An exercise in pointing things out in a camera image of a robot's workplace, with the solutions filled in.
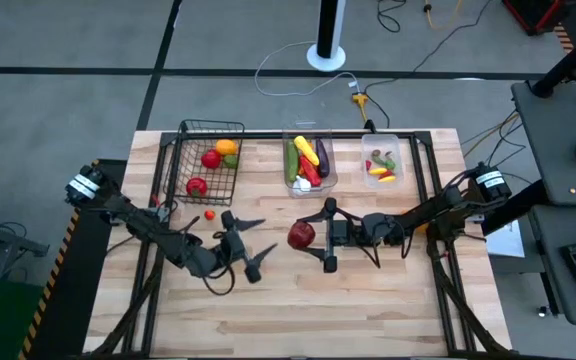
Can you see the grey desk top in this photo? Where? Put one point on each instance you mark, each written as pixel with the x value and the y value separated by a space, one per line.
pixel 553 150

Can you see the white paper sheet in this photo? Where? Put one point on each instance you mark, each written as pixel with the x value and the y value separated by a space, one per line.
pixel 505 245

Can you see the small red chili pepper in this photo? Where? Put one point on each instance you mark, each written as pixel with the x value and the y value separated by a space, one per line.
pixel 385 174

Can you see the red bell pepper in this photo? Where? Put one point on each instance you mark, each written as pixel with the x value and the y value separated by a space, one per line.
pixel 210 159

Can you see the orange citrus fruit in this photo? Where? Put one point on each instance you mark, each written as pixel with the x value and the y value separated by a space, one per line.
pixel 226 147

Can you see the yellow power plug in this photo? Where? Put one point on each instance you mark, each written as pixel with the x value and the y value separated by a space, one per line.
pixel 360 100

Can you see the long red pepper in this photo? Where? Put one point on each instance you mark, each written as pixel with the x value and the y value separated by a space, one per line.
pixel 311 172

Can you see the light green small pepper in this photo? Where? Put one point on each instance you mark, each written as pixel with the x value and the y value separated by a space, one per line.
pixel 391 163

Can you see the clear plastic tall bin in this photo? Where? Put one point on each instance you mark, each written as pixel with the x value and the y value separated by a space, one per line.
pixel 330 187

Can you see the yellow corn cob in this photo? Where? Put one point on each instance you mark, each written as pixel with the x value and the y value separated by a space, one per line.
pixel 306 150

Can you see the green lime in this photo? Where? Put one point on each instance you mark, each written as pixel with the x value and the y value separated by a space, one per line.
pixel 231 161

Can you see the dark red apple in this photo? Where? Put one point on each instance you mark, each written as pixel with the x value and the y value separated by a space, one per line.
pixel 301 235

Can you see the black aluminium table frame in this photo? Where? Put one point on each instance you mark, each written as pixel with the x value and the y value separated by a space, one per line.
pixel 268 135

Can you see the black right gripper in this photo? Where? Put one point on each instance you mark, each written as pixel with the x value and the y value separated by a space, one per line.
pixel 353 232

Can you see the small brown mushroom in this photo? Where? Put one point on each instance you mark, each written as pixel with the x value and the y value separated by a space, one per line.
pixel 376 153

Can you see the red tomato green stem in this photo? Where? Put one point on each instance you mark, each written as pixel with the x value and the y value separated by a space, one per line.
pixel 196 187

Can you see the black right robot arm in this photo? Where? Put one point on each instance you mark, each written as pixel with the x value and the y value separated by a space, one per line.
pixel 443 207

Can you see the dark green small chili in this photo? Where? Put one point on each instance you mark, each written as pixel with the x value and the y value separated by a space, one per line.
pixel 380 160

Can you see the green cucumber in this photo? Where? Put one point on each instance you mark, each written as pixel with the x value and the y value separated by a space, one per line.
pixel 292 162

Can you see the grey metal stand leg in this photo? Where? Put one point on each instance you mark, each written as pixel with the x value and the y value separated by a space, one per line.
pixel 3 233

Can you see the black hazard-striped platform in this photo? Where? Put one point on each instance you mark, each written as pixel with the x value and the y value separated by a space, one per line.
pixel 78 300

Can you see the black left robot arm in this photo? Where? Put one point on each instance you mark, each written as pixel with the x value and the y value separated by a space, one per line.
pixel 168 240

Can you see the small orange-red tomato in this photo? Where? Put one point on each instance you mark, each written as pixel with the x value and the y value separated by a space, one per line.
pixel 210 215

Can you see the white garlic bulb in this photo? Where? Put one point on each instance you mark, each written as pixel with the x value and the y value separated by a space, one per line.
pixel 302 185

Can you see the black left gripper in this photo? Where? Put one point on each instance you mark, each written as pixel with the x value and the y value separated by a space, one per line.
pixel 233 250

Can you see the black white pole stand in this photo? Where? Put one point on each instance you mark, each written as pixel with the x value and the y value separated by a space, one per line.
pixel 326 59

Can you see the grey keyboard desk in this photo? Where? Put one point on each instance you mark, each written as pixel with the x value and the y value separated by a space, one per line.
pixel 575 312

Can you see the purple eggplant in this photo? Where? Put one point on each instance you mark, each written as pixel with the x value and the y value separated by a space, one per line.
pixel 323 160

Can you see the translucent low plastic container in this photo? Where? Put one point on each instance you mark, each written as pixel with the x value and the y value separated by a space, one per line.
pixel 390 145

